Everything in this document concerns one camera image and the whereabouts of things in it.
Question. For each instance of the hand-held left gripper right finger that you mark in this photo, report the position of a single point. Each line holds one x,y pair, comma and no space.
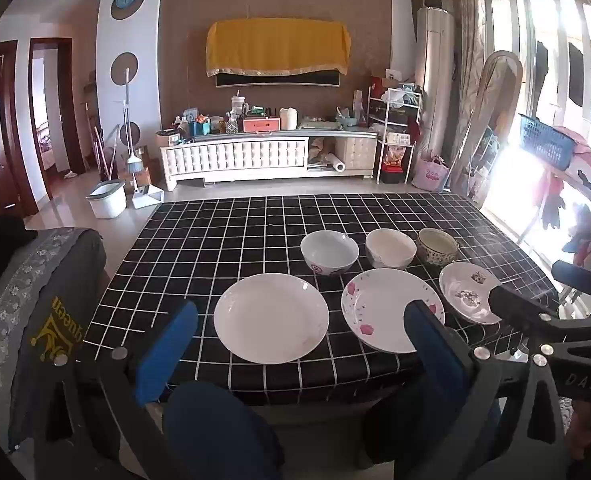
435,345

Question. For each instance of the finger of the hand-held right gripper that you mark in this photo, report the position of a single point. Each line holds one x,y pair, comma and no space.
580,280
515,307

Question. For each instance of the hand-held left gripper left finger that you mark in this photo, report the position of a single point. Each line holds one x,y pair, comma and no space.
168,345

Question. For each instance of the small white patterned plate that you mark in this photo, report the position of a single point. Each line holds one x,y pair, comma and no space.
463,285

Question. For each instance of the white plate with pink flowers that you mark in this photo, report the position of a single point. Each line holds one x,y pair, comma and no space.
380,305

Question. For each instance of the plain white plate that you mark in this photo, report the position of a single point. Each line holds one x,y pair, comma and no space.
270,317

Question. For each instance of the white bowl with pink pattern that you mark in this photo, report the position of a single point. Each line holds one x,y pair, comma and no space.
329,252

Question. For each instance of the dark patterned bowl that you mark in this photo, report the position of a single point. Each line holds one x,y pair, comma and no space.
438,246

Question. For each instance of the dark blue cloth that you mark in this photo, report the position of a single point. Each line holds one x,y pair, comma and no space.
220,435

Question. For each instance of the cream white bowl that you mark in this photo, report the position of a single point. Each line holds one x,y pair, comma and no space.
390,247

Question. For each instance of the black white checked tablecloth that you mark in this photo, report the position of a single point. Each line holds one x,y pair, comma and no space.
215,240

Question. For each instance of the red clothing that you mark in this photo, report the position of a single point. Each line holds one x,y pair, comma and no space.
588,160

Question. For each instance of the blue plastic basket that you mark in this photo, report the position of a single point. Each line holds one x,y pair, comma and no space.
545,142

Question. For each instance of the white dustpan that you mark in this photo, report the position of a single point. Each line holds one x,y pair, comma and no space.
148,197

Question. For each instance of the white bin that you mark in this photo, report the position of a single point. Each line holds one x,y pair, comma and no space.
106,201

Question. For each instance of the pink bag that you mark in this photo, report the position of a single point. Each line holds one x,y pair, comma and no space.
431,175

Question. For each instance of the white broom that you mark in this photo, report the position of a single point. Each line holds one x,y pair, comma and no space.
134,162

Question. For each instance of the leaning oval board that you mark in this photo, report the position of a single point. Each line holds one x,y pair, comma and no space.
495,110

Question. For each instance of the white television cabinet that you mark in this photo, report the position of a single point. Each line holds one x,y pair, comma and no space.
235,157

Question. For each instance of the white paper roll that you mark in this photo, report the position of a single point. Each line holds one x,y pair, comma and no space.
334,163

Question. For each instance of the white metal shelf rack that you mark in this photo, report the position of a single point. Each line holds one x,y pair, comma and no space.
394,125

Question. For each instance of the pink box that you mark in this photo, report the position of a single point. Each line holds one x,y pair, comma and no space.
261,125

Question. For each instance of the standing air conditioner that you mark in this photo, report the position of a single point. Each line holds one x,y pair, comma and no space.
434,75

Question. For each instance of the white jug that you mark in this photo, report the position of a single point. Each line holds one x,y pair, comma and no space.
288,117

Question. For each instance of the patterned curtain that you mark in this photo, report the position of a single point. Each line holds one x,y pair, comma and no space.
468,25

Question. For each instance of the black television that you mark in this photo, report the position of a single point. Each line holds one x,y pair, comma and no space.
275,80

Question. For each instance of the yellow cloth cover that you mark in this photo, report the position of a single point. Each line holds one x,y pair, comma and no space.
278,47

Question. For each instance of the brown round wall disc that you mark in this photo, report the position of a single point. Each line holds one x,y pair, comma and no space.
131,134

